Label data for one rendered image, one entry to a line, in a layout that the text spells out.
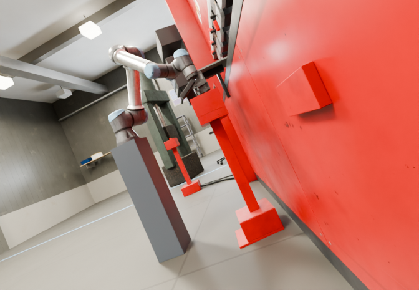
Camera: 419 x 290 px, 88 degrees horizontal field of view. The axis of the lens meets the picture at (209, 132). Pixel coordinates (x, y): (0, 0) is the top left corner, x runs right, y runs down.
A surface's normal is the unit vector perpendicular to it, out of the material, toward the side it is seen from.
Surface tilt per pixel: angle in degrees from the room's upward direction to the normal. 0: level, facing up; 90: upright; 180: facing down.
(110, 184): 90
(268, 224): 90
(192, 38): 90
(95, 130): 90
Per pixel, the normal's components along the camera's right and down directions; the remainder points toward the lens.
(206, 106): 0.00, -0.03
